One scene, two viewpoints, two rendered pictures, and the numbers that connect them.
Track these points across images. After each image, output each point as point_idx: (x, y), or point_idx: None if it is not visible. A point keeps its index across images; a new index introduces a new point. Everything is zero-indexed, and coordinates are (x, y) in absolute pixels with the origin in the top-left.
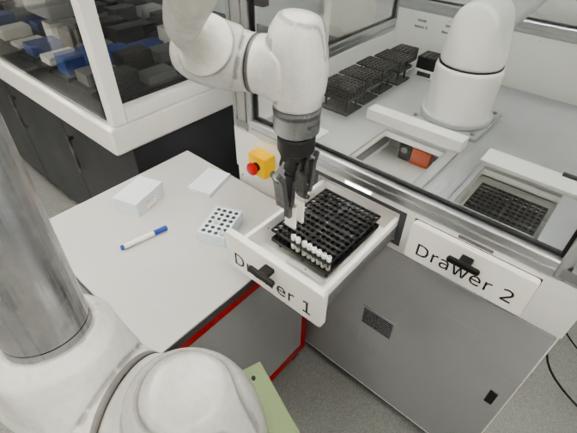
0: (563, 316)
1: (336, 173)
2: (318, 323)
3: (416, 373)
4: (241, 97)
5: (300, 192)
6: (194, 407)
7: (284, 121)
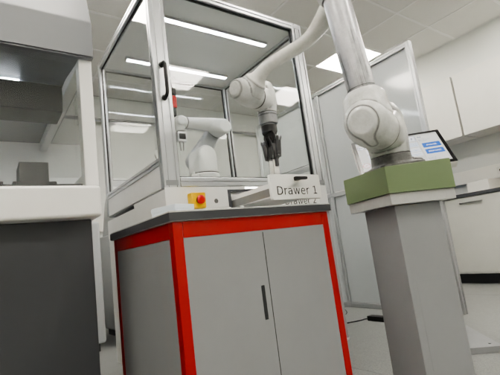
0: (325, 199)
1: (239, 184)
2: (321, 194)
3: None
4: (171, 163)
5: (270, 159)
6: None
7: (274, 114)
